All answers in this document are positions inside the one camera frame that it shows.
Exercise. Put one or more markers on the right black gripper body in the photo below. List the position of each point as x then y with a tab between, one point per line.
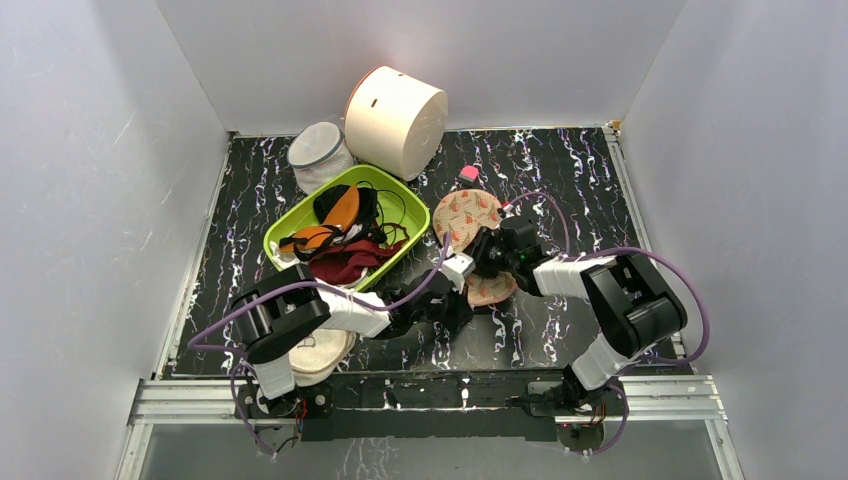
488	250

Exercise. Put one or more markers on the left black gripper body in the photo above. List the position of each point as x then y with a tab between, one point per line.
446	313

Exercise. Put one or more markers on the floral mesh laundry bag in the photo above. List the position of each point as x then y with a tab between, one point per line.
463	213

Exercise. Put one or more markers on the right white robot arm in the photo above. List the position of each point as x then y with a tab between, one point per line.
633	304

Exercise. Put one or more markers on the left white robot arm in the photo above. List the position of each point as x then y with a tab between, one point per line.
278	313

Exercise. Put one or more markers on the maroon bra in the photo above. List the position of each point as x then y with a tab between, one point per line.
348	265

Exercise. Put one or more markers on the orange black bra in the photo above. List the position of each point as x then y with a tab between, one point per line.
345	214

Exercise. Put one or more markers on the cream round mesh laundry bag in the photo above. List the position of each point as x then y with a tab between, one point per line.
314	358

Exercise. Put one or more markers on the white mesh cylindrical laundry bag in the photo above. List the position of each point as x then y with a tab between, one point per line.
317	155

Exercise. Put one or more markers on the pink small block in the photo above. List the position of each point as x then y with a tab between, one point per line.
469	176

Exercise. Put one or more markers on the green plastic bin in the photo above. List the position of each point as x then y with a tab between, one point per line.
403	216

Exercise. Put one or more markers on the white garment in bin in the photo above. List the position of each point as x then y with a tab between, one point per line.
282	261

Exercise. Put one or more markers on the white cylindrical container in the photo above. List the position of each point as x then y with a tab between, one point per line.
395	122

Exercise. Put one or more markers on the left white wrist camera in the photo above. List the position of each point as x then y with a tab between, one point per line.
456	268

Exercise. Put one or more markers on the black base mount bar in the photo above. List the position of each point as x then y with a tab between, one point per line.
534	404

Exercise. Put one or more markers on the aluminium frame rail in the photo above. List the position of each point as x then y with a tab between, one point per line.
677	397

